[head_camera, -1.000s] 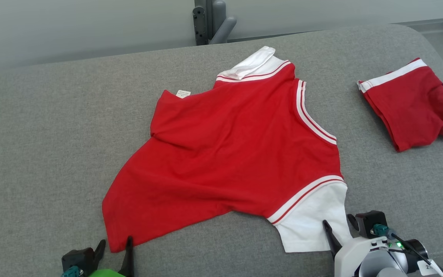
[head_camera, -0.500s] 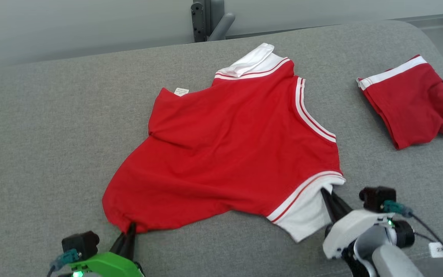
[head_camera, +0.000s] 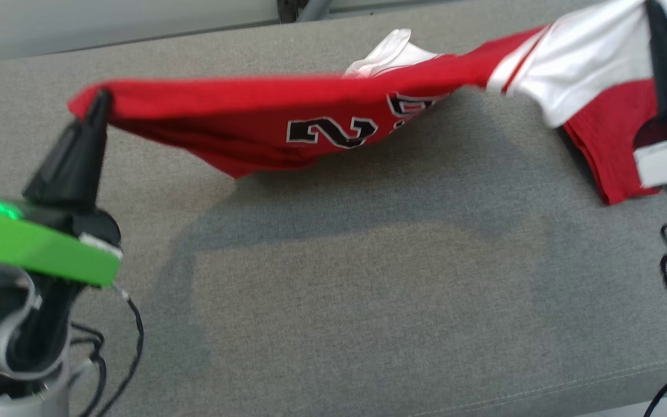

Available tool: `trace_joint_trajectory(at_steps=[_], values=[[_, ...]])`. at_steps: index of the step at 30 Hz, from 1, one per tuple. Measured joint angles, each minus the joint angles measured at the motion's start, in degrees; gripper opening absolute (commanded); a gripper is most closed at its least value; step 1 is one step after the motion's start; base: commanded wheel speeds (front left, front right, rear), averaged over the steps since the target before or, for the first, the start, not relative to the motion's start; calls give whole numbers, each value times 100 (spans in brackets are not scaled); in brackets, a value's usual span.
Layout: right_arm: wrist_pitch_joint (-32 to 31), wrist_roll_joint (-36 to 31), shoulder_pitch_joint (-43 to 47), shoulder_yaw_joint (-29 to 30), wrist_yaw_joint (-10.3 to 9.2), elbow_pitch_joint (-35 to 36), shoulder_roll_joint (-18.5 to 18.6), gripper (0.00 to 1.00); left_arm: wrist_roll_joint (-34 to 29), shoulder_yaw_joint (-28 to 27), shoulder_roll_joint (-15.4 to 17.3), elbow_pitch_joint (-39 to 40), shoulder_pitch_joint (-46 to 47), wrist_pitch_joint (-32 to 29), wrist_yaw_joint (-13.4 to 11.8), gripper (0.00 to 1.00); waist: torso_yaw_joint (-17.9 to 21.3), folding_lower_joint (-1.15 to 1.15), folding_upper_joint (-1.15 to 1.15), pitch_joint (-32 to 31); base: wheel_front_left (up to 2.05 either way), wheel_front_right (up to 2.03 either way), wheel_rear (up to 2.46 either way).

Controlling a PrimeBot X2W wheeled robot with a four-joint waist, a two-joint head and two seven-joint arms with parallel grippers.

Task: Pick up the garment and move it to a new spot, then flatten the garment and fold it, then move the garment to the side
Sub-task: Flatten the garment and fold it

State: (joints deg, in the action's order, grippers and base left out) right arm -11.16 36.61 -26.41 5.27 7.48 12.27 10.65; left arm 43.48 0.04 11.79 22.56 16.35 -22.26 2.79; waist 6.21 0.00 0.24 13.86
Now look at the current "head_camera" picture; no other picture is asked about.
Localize grey round support tube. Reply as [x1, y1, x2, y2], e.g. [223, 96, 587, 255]
[298, 0, 335, 23]

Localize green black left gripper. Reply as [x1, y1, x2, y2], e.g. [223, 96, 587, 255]
[0, 92, 123, 287]

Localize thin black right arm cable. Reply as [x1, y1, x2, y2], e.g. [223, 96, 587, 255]
[646, 376, 667, 417]

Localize red basketball jersey white trim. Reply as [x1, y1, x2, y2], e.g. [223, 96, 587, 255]
[67, 0, 664, 179]

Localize black cable with teal connector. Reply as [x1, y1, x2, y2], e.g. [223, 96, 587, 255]
[70, 287, 146, 417]

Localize red shorts with white stripe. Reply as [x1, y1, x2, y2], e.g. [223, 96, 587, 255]
[559, 78, 667, 206]

